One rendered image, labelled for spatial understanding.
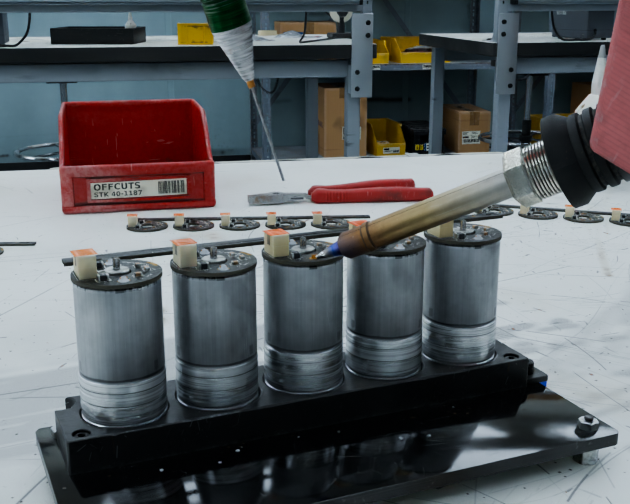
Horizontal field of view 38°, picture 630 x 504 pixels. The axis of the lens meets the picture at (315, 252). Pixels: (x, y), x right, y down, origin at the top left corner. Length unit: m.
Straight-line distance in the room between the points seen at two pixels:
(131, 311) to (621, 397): 0.18
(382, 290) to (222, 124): 4.50
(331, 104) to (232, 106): 0.60
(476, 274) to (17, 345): 0.19
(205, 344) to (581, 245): 0.32
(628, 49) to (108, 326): 0.15
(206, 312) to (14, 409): 0.10
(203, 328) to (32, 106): 4.50
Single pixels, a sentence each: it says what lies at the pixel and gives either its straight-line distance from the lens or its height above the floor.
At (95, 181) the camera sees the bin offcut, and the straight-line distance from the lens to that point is 0.61.
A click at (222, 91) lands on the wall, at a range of 4.76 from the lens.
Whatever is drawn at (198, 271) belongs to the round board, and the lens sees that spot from 0.26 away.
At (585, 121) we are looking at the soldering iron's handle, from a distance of 0.24.
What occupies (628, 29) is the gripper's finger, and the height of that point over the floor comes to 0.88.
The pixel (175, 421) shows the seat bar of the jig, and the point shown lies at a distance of 0.27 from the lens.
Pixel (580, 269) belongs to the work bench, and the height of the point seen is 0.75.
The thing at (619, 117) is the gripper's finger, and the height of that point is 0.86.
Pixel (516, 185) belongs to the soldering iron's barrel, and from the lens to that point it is 0.24.
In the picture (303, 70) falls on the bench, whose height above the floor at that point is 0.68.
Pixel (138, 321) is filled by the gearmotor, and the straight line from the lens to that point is 0.25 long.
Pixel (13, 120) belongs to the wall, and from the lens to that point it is 4.77.
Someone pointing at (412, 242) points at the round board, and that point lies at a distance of 0.29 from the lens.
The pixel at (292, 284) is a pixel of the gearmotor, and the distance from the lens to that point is 0.27.
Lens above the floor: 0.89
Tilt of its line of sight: 16 degrees down
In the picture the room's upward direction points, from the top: straight up
